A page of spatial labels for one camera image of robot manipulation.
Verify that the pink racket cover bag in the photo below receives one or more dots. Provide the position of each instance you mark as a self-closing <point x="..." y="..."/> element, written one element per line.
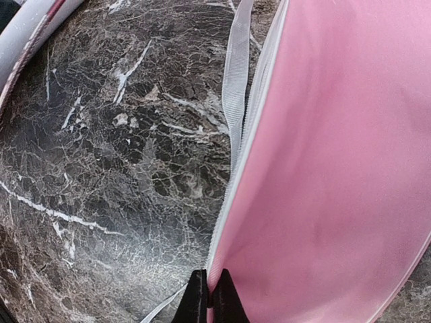
<point x="327" y="211"/>

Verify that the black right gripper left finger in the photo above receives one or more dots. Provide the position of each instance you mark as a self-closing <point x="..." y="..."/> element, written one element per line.
<point x="193" y="305"/>

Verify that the white shuttlecock tube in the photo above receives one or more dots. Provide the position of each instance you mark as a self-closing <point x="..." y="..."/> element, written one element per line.
<point x="25" y="26"/>

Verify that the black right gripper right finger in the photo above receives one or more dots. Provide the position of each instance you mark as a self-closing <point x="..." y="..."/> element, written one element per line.
<point x="227" y="306"/>

